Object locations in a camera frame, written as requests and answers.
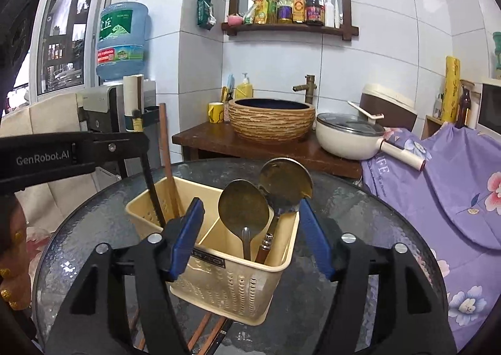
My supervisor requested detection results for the white pot with lid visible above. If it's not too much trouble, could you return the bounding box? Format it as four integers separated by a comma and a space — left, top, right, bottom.
316, 112, 426, 171

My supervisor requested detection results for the brown wooden counter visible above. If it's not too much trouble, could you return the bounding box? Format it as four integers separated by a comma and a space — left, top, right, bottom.
172, 123, 362, 179

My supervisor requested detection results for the ladle with wooden handle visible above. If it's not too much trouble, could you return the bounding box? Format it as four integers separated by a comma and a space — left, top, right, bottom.
256, 157, 313, 264

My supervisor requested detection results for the green jar stack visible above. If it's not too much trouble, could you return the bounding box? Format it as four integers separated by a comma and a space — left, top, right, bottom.
493, 31, 501, 80

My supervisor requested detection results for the yellow mug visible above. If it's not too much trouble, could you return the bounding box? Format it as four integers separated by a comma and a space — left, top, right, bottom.
207, 101, 224, 124

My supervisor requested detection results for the yellow soap bottle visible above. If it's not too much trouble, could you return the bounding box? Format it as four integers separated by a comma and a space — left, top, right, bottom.
234, 73, 253, 100

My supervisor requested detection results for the metal spoon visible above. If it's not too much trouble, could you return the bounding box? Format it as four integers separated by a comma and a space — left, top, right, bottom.
218, 179, 269, 261

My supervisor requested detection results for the window with frame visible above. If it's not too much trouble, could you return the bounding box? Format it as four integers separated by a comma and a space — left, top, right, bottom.
21, 0, 111, 104

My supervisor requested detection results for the beige plastic utensil basket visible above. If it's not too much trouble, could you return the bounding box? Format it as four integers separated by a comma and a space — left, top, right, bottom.
125, 175, 301, 326

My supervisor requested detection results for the water dispenser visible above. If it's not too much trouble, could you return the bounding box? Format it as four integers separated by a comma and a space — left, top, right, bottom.
77, 80, 161, 179

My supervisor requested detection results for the round glass table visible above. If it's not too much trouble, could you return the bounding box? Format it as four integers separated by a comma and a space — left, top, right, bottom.
32, 158, 447, 354

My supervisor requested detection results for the yellow roll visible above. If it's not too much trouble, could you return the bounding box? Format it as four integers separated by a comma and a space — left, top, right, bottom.
441, 56, 460, 123

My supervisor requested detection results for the brown white rice cooker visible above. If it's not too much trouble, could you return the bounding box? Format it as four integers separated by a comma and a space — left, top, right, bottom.
359, 84, 417, 131

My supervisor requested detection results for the blue water bottle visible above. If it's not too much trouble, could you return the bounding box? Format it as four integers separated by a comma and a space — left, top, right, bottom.
96, 2, 149, 82

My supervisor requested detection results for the dark glass bottle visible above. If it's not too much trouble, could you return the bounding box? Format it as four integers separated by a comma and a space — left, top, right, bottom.
455, 85, 471, 129

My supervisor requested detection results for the purple floral cloth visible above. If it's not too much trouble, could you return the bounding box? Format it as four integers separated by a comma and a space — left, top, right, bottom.
362, 124, 500, 350

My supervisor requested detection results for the bronze faucet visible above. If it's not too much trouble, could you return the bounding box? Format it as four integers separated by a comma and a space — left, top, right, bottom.
292, 75, 317, 104

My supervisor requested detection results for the wooden chopstick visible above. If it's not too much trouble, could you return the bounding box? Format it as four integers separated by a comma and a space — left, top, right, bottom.
159, 103, 180, 218
128, 308, 146, 351
198, 317, 233, 354
188, 312, 212, 351

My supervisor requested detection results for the white microwave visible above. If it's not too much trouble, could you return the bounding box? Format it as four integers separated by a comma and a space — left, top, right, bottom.
476, 79, 501, 141

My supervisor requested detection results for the green wall packet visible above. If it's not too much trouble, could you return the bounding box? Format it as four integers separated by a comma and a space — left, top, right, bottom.
197, 0, 217, 31

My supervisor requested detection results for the woven basin sink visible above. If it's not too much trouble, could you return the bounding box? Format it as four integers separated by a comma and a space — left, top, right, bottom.
229, 98, 316, 144

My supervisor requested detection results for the left hand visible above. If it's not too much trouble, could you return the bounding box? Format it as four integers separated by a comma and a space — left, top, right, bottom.
1, 199, 31, 311

